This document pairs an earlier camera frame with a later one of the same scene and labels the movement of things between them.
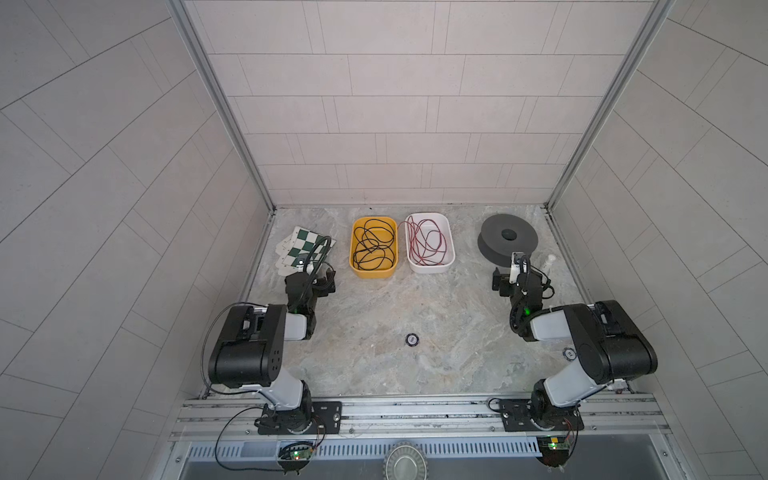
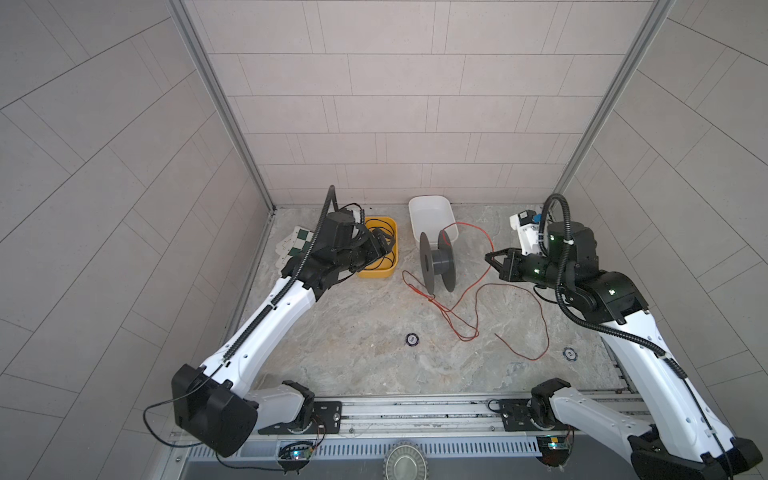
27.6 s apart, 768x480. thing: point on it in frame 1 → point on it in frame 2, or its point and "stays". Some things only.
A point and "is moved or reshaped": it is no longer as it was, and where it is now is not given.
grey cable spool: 504,234 is moved or reshaped
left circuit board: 296,451 stays
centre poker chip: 412,339 stays
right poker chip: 569,353 stays
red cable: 426,242 → 418,286
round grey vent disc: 405,461 stays
